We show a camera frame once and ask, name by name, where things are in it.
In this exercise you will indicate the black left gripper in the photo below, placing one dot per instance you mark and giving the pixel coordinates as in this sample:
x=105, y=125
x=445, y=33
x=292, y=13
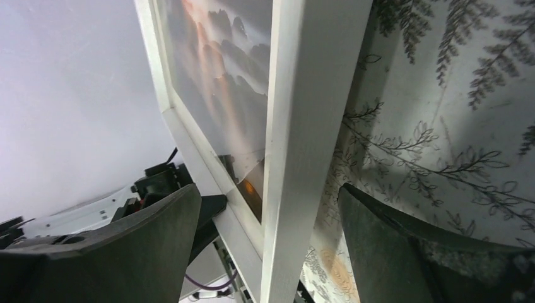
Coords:
x=164, y=179

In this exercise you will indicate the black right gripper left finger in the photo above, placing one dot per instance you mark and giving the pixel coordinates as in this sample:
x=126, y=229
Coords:
x=140, y=258

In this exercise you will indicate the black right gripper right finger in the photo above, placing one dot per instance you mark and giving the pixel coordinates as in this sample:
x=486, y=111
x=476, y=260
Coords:
x=398, y=258

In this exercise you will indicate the white picture frame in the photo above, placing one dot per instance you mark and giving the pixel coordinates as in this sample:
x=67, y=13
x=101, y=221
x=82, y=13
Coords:
x=314, y=51

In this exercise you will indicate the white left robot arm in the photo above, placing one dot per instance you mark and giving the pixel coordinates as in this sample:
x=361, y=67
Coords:
x=80, y=218

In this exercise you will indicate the floral patterned table mat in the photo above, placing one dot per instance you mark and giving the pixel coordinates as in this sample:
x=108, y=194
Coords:
x=439, y=123

